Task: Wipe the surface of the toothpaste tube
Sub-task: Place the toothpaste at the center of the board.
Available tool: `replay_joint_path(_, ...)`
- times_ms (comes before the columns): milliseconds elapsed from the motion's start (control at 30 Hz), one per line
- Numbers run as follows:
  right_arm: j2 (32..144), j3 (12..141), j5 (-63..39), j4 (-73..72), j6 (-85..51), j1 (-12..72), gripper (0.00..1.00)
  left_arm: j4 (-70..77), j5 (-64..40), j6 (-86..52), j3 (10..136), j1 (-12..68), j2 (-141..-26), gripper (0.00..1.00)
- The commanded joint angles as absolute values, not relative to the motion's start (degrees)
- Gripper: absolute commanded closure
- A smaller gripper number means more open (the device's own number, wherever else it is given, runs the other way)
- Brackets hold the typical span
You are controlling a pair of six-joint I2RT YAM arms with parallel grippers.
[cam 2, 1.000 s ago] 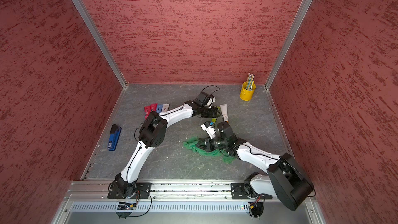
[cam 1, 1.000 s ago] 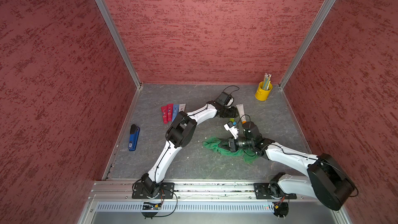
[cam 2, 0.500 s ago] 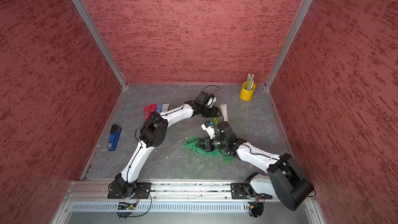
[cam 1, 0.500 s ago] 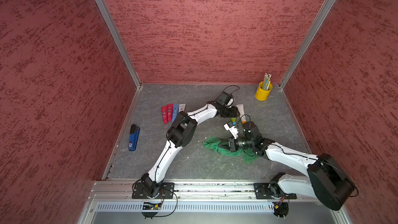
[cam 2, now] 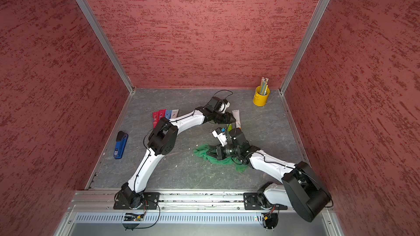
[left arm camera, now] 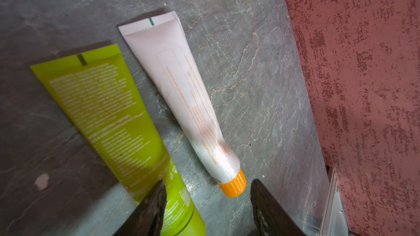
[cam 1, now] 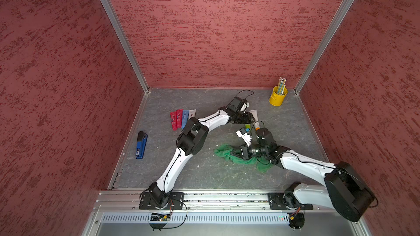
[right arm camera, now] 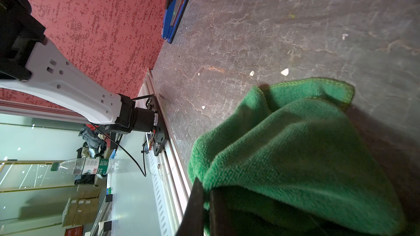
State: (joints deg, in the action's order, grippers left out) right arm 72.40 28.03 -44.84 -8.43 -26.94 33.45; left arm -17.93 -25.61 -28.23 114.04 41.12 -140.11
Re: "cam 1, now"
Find aluminium front rail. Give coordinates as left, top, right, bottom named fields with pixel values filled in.
left=93, top=190, right=338, bottom=213

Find right controller board with cables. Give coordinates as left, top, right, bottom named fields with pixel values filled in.
left=289, top=207, right=305, bottom=230

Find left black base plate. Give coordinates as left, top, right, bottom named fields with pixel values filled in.
left=138, top=192, right=184, bottom=210

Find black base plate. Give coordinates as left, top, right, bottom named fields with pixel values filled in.
left=268, top=193, right=313, bottom=211
left=138, top=192, right=184, bottom=210

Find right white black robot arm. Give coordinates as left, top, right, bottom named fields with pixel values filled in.
left=230, top=145, right=378, bottom=222

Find controller board with cables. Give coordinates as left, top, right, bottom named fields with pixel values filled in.
left=289, top=207, right=305, bottom=230
left=149, top=198, right=188, bottom=231

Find white tube orange cap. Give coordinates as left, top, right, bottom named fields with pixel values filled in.
left=249, top=110, right=261, bottom=130

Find right corner aluminium profile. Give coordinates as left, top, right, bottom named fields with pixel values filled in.
left=294, top=0, right=355, bottom=95

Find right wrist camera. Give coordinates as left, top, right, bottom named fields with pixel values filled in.
left=236, top=127, right=275, bottom=148

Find blue tube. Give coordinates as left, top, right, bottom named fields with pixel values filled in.
left=181, top=110, right=189, bottom=129

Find yellow cup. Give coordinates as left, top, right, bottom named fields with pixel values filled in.
left=269, top=86, right=288, bottom=107

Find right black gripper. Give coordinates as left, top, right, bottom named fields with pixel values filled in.
left=230, top=143, right=268, bottom=161

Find left corner aluminium profile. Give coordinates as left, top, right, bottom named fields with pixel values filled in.
left=100, top=0, right=150, bottom=95

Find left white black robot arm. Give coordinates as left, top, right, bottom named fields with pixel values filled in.
left=148, top=107, right=257, bottom=209

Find left controller board with cables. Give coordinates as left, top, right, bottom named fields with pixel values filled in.
left=149, top=198, right=188, bottom=231

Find red pink tube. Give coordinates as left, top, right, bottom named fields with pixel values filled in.
left=176, top=109, right=183, bottom=128

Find bundle of pencils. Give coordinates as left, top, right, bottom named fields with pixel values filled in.
left=276, top=78, right=287, bottom=96

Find white tube red cap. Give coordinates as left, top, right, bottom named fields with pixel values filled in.
left=188, top=109, right=196, bottom=119

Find blue stapler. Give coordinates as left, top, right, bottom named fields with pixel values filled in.
left=135, top=131, right=148, bottom=160

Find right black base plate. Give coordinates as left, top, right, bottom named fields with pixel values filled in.
left=268, top=193, right=313, bottom=211

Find green microfiber cloth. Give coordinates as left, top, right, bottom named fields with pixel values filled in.
left=214, top=143, right=273, bottom=173

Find corner aluminium profile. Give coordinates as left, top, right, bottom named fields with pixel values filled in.
left=294, top=0, right=355, bottom=95
left=100, top=0, right=150, bottom=95

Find dark red tube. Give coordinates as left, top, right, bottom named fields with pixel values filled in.
left=170, top=111, right=178, bottom=131

